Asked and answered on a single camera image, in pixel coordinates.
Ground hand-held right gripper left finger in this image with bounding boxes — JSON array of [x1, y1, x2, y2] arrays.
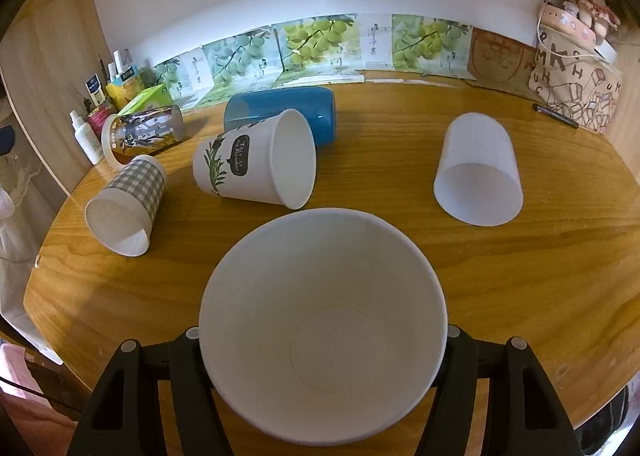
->
[[66, 327, 236, 456]]

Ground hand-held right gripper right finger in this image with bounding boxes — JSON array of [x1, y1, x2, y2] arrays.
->
[[413, 325, 583, 456]]

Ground large white paper cup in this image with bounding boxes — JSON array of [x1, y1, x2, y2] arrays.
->
[[198, 208, 448, 444]]

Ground grey checked paper cup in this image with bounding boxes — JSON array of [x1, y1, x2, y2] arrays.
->
[[84, 154, 168, 257]]

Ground plain white plastic cup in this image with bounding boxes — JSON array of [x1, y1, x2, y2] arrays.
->
[[433, 112, 524, 227]]

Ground white cup with plant print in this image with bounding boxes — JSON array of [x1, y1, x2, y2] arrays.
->
[[192, 108, 317, 211]]

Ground shiny printed cup with lid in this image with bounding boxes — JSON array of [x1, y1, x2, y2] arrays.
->
[[101, 104, 185, 173]]

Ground blue plastic cup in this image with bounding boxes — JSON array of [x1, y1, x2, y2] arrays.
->
[[223, 86, 337, 145]]

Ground white spray bottle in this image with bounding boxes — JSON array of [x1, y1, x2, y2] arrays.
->
[[70, 110, 104, 166]]

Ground pink red small box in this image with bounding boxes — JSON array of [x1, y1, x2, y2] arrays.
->
[[86, 104, 115, 135]]

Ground black pen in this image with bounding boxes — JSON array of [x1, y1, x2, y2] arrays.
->
[[532, 104, 580, 129]]

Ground green tissue box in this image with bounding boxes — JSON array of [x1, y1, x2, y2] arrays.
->
[[118, 84, 172, 117]]

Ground dark blue labelled bottle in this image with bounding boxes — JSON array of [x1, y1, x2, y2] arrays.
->
[[84, 74, 107, 109]]

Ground printed canvas tote bag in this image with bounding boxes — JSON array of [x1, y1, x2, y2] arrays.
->
[[528, 0, 624, 135]]

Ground brown cardboard panel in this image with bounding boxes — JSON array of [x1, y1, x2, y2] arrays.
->
[[467, 27, 539, 86]]

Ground grape print box panels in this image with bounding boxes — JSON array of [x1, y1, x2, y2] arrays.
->
[[150, 13, 472, 109]]

